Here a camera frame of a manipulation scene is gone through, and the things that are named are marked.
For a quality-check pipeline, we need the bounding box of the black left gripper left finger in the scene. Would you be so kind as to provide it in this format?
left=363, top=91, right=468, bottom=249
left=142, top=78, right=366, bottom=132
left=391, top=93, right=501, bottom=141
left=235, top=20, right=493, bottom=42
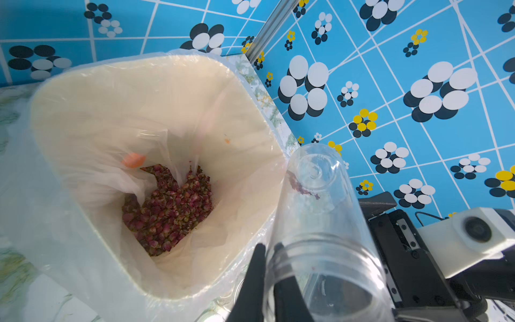
left=227, top=243, right=266, bottom=322

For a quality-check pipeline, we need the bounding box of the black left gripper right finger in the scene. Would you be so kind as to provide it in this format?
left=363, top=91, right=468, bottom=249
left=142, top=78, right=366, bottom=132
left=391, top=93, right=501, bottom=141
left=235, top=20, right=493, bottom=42
left=274, top=242, right=314, bottom=322

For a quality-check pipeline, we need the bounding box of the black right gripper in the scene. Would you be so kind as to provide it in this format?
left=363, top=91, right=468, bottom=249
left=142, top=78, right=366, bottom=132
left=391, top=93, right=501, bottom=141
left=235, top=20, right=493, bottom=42
left=358, top=192, right=459, bottom=309

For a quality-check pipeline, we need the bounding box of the clear jar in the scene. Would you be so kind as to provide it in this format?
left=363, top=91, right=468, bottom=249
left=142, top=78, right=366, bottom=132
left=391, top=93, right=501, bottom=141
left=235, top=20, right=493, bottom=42
left=263, top=144, right=394, bottom=321

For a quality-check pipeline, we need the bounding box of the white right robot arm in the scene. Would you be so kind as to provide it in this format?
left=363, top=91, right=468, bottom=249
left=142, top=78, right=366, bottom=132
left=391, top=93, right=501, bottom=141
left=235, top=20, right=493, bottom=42
left=359, top=193, right=514, bottom=321

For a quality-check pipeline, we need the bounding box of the dried rose buds pile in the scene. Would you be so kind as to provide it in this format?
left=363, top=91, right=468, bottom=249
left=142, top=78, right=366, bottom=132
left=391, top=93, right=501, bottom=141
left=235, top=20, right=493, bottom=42
left=122, top=164, right=214, bottom=257

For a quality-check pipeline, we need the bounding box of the orange scrap inside bin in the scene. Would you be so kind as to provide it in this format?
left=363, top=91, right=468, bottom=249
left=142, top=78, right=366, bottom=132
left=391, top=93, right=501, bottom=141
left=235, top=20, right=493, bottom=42
left=122, top=152, right=147, bottom=169

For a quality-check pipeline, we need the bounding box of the cream plastic trash bin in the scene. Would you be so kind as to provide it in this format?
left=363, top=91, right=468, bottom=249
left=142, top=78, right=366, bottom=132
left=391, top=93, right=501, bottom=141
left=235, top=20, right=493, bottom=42
left=31, top=50, right=286, bottom=301

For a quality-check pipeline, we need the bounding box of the clear plastic bin liner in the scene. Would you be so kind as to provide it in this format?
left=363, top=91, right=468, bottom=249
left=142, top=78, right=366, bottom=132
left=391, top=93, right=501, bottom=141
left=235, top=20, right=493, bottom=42
left=1, top=53, right=287, bottom=321

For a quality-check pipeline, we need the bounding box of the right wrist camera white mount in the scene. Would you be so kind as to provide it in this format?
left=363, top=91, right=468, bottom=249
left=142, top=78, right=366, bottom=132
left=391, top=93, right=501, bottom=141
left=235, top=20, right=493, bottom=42
left=418, top=207, right=514, bottom=279

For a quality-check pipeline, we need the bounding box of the aluminium frame post right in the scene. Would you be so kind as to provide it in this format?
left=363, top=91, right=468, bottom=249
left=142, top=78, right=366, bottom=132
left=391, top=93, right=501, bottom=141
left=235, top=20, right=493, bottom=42
left=245, top=0, right=298, bottom=63

